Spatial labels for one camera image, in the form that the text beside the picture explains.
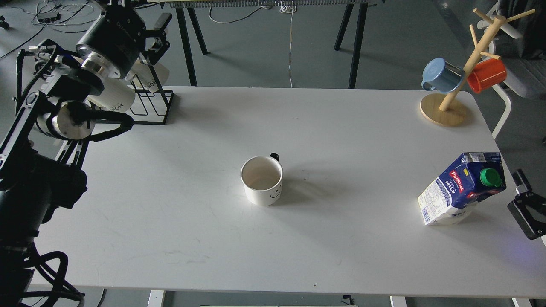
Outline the white mug on rack rear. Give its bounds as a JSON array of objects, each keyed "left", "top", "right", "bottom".
[{"left": 125, "top": 60, "right": 170, "bottom": 93}]

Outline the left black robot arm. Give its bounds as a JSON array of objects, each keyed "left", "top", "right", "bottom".
[{"left": 1, "top": 0, "right": 172, "bottom": 307}]

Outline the wooden mug tree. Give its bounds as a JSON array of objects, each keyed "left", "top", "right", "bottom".
[{"left": 420, "top": 8, "right": 536, "bottom": 127}]

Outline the blue mug on tree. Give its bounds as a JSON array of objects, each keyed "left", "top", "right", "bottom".
[{"left": 421, "top": 58, "right": 466, "bottom": 94}]

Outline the white smiley face mug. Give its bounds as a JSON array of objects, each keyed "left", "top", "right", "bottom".
[{"left": 240, "top": 152, "right": 284, "bottom": 206}]

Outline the white chair frame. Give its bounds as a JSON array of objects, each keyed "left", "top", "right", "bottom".
[{"left": 477, "top": 2, "right": 525, "bottom": 139}]

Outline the blue white milk carton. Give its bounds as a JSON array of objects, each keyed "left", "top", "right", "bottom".
[{"left": 417, "top": 152, "right": 506, "bottom": 226}]

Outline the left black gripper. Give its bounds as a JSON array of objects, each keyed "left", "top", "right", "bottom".
[{"left": 76, "top": 0, "right": 172, "bottom": 78}]

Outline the white mug on rack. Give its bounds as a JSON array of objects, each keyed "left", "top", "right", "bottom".
[
  {"left": 125, "top": 60, "right": 170, "bottom": 93},
  {"left": 87, "top": 78, "right": 135, "bottom": 113}
]

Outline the black wire mug rack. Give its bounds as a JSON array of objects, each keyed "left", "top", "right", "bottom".
[{"left": 87, "top": 64, "right": 174, "bottom": 125}]

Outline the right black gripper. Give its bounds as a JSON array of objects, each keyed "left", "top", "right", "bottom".
[{"left": 508, "top": 169, "right": 546, "bottom": 240}]

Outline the black trestle table background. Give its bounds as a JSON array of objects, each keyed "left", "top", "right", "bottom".
[{"left": 147, "top": 0, "right": 376, "bottom": 90}]

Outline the orange mug on tree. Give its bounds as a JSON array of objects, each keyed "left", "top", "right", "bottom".
[{"left": 467, "top": 58, "right": 507, "bottom": 94}]

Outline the white hanging cable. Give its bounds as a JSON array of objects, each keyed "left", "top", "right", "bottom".
[{"left": 279, "top": 4, "right": 298, "bottom": 88}]

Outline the white mug on rack front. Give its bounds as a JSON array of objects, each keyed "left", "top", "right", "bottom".
[{"left": 87, "top": 78, "right": 135, "bottom": 113}]

